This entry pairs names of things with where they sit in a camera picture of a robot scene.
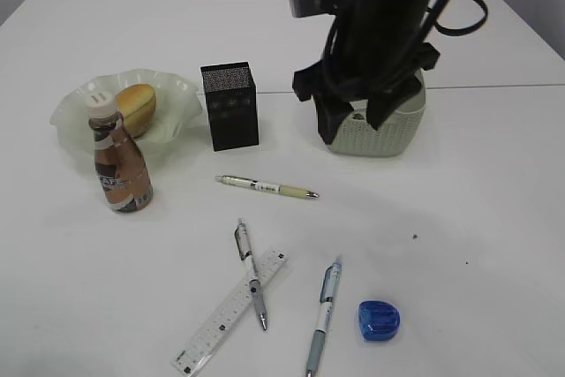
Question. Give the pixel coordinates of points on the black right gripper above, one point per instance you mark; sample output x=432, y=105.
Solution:
x=373, y=40

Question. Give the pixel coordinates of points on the blue white retractable pen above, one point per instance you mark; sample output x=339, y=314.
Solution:
x=327, y=298

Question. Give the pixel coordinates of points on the blue pencil sharpener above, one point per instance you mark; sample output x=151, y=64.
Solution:
x=378, y=321

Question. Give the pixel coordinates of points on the oblong golden bread roll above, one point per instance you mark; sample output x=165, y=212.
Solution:
x=137, y=105

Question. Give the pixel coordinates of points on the brown coffee drink bottle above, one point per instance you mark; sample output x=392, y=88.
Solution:
x=119, y=164

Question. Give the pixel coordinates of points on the clear plastic ruler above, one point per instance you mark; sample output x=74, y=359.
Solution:
x=204, y=343

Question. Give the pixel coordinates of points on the pale green plastic basket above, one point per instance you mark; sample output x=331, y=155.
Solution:
x=392, y=138

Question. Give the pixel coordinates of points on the beige retractable pen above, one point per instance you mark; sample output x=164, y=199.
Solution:
x=261, y=186

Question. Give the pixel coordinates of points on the black mesh pen holder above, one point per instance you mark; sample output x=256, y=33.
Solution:
x=230, y=94

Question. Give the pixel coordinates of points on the grey white retractable pen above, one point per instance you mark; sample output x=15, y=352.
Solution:
x=244, y=247

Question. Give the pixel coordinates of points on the pale green wavy glass plate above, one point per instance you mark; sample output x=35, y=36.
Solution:
x=177, y=104

